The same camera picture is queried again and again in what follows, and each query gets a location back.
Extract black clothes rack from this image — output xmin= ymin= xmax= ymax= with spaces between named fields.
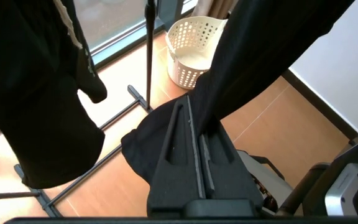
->
xmin=0 ymin=0 xmax=158 ymax=218

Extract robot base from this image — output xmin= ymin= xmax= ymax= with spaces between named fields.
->
xmin=237 ymin=111 xmax=358 ymax=218

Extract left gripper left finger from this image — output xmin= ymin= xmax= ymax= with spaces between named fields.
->
xmin=147 ymin=95 xmax=205 ymax=217

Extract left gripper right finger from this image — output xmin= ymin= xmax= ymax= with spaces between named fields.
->
xmin=199 ymin=121 xmax=264 ymax=216

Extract black shorts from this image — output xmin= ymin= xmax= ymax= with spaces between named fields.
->
xmin=0 ymin=0 xmax=108 ymax=190

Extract window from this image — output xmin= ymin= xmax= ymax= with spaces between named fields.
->
xmin=0 ymin=0 xmax=198 ymax=139

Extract white laundry basket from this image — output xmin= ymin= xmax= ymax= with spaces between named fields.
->
xmin=165 ymin=16 xmax=229 ymax=90

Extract black garment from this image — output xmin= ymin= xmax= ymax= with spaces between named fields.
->
xmin=121 ymin=0 xmax=356 ymax=187

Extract beige curtain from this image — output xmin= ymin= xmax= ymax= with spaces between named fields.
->
xmin=191 ymin=0 xmax=239 ymax=20

